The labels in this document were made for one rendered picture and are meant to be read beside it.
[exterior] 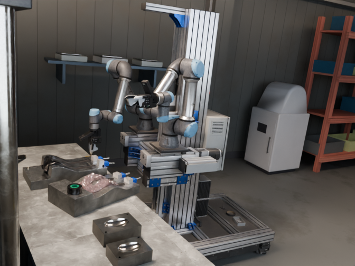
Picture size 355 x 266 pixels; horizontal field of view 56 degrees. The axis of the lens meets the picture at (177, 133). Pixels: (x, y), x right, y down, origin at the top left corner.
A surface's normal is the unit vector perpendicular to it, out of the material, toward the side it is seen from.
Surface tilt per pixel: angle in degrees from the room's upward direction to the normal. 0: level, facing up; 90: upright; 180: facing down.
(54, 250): 0
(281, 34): 90
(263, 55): 90
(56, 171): 90
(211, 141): 90
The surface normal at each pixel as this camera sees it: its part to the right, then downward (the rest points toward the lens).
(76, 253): 0.10, -0.96
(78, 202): 0.78, 0.23
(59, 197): -0.62, 0.14
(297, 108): 0.49, 0.26
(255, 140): -0.87, 0.04
